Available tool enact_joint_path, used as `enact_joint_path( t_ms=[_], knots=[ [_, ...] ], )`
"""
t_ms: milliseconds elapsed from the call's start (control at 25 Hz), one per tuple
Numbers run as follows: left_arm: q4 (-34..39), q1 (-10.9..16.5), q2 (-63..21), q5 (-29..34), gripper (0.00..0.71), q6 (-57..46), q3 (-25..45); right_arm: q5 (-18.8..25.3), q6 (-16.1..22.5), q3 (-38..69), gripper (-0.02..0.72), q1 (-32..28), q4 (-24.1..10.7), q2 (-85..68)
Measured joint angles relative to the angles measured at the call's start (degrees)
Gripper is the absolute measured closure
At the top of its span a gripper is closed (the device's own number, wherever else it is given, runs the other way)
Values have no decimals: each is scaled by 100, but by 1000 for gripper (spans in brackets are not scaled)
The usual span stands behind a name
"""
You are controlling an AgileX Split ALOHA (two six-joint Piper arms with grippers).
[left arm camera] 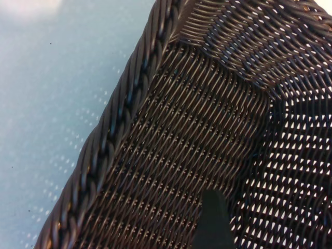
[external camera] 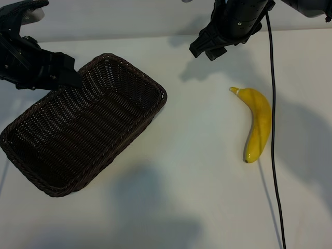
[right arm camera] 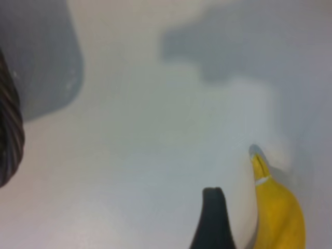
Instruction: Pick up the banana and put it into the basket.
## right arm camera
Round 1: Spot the yellow banana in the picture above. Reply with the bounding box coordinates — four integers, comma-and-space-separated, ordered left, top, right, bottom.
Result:
248, 144, 306, 249

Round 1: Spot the dark brown wicker basket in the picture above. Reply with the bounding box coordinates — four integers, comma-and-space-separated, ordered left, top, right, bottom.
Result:
0, 48, 26, 189

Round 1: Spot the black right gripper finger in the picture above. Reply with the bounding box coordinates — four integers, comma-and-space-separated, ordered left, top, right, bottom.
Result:
188, 186, 239, 249

